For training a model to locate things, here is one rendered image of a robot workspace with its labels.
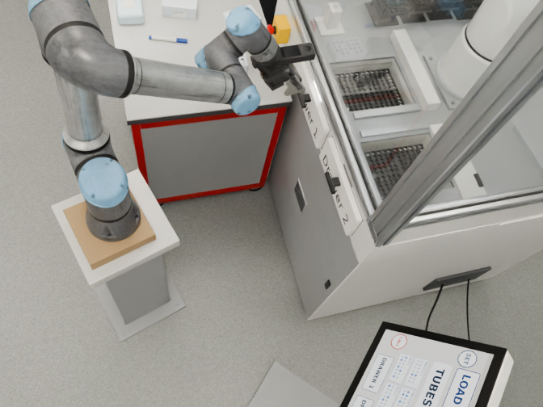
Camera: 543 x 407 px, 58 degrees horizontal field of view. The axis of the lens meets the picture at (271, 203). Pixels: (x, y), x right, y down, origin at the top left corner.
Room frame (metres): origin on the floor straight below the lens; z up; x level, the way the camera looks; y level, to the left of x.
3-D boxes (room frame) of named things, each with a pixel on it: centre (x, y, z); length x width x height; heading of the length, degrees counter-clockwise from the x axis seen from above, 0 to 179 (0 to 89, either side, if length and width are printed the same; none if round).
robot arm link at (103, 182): (0.51, 0.43, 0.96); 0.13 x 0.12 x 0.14; 44
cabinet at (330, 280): (1.28, -0.45, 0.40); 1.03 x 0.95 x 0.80; 31
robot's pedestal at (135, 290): (0.50, 0.42, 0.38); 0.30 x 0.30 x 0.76; 49
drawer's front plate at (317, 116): (1.07, -0.02, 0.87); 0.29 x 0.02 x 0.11; 31
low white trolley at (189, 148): (1.27, 0.45, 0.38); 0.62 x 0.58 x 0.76; 31
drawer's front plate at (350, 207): (0.80, -0.18, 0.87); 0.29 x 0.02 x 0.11; 31
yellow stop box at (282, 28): (1.35, 0.17, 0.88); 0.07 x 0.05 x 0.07; 31
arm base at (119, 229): (0.50, 0.42, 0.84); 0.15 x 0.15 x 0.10
